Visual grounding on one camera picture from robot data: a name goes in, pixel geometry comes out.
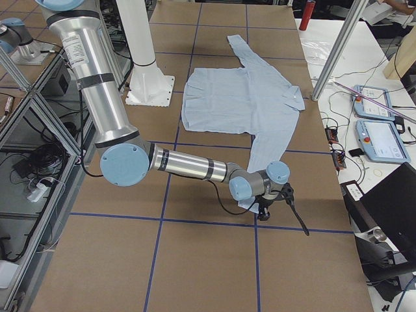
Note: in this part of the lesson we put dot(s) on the aluminium frame post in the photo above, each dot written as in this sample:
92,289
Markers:
342,39

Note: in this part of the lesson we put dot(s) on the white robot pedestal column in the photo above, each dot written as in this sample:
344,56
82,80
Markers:
148,85

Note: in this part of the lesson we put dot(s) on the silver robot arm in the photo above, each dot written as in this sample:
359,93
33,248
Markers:
126,158
23,49

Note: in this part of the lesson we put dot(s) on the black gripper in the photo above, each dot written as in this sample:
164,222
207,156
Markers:
265,203

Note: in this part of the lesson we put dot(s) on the lower teach pendant tablet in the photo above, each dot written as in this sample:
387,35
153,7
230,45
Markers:
380,141

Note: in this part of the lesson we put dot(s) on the red bottle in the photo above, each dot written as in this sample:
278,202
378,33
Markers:
307,14

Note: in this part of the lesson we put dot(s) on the metal grabber stick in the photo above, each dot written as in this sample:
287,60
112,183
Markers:
391,110

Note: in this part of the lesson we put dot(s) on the black laptop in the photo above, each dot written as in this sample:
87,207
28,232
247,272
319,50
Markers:
385,221

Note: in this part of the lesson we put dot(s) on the light blue striped shirt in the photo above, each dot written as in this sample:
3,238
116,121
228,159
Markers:
254,99

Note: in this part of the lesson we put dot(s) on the white power strip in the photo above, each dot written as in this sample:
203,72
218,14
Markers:
39,190

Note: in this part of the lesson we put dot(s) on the clear plastic bag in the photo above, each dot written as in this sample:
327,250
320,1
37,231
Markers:
316,51

